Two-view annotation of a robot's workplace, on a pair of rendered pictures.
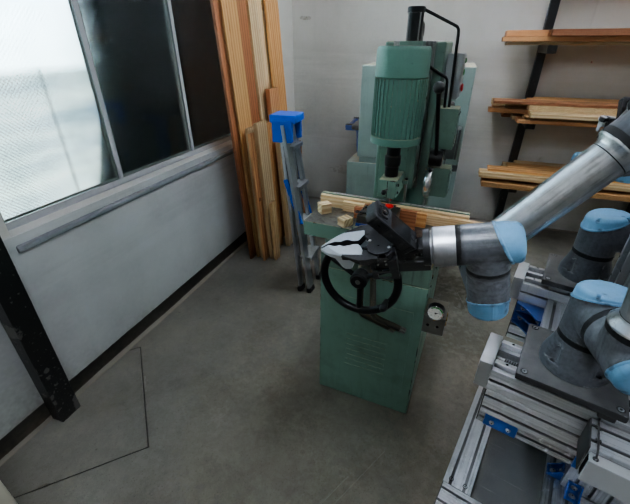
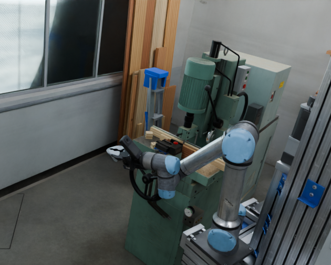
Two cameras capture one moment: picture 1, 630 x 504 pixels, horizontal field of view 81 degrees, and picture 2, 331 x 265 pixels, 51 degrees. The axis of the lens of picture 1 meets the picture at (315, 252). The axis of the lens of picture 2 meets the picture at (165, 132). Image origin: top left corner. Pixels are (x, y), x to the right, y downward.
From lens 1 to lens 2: 0.97 m
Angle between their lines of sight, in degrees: 10
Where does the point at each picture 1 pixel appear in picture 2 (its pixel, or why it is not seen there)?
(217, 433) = (50, 254)
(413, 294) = (182, 199)
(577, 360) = not seen: hidden behind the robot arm
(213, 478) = not seen: outside the picture
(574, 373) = not seen: hidden behind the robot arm
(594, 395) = (218, 256)
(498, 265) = (164, 173)
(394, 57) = (191, 67)
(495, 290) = (164, 184)
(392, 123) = (187, 99)
